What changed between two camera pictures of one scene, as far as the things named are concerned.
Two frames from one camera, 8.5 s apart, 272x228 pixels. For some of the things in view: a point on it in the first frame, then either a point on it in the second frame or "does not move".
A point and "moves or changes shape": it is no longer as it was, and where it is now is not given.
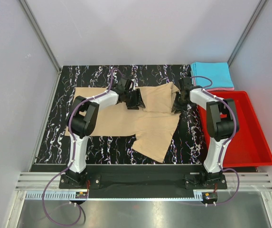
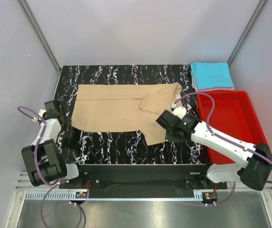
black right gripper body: [179, 98] -> [170, 137]
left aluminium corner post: [42, 37] does not move
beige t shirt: [152, 127] moves or changes shape
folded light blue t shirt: [219, 72] does not move
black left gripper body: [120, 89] -> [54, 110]
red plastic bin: [250, 146] does not move
